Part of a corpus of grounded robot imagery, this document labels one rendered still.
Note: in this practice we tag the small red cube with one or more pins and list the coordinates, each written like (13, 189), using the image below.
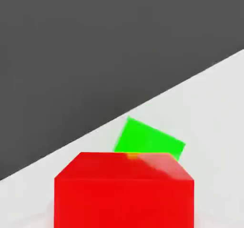
(124, 197)

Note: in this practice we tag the small green cube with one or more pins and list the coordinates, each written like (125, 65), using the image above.
(146, 139)

